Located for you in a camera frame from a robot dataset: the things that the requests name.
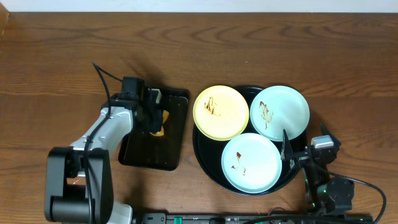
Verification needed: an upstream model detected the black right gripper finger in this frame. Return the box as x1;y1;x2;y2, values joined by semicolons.
320;123;336;140
281;129;294;161

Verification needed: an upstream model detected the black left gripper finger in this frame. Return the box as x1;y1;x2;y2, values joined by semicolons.
138;120;153;132
149;109;163;133

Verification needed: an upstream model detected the yellow green sponge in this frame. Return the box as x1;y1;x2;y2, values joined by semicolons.
150;110;169;137

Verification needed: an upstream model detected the light blue plate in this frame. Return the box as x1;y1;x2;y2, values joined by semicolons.
249;85;310;142
221;133;282;194

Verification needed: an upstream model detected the yellow plate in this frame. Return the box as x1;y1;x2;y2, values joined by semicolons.
193;85;249;141

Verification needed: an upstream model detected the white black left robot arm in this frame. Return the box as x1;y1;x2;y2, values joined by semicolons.
44;88;163;223

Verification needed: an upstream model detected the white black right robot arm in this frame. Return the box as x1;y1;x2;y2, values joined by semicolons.
281;124;354;216

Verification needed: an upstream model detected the black rectangular tray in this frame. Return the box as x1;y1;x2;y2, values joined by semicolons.
118;89;190;171

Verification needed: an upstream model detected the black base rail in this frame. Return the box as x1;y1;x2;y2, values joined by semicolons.
133;212;374;224

